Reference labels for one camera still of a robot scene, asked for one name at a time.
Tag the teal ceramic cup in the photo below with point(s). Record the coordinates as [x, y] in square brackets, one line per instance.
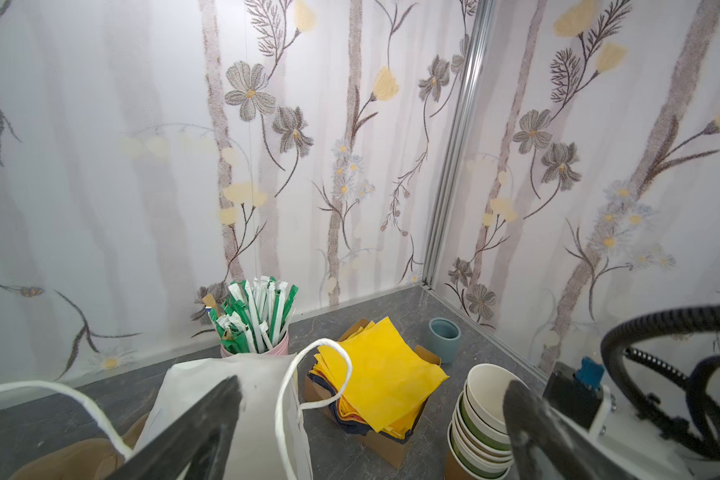
[443, 339]

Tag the stacked paper cups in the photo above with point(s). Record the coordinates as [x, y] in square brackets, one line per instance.
[478, 443]

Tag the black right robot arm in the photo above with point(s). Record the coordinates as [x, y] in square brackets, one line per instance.
[700, 434]

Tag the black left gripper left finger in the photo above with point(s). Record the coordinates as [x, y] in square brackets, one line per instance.
[197, 445]

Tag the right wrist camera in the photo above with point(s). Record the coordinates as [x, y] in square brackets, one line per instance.
[579, 395]

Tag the white paper gift bag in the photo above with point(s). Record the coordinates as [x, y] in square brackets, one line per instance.
[270, 439]

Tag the brown pulp cup carrier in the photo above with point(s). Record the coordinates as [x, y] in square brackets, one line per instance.
[94, 458]

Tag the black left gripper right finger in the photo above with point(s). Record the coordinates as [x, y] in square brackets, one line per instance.
[545, 447]

